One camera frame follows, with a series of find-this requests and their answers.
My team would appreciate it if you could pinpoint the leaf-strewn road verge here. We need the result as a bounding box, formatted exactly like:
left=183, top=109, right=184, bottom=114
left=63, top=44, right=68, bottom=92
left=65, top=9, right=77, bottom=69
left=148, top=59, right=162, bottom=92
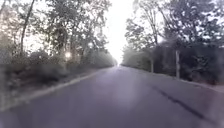
left=123, top=65, right=224, bottom=94
left=0, top=66, right=111, bottom=113

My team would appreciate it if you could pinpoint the row of trees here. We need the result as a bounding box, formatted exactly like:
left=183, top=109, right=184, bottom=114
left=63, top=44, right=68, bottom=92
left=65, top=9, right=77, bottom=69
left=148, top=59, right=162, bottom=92
left=121, top=0, right=224, bottom=86
left=0, top=0, right=119, bottom=101

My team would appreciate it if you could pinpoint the pale post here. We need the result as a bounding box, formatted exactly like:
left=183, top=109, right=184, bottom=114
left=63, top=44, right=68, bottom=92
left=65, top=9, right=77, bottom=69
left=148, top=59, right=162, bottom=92
left=150, top=54, right=155, bottom=74
left=175, top=49, right=181, bottom=80

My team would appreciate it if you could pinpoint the grey asphalt road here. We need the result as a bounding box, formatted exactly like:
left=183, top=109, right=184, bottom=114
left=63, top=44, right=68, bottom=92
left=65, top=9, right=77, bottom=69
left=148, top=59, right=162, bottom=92
left=0, top=65, right=224, bottom=128

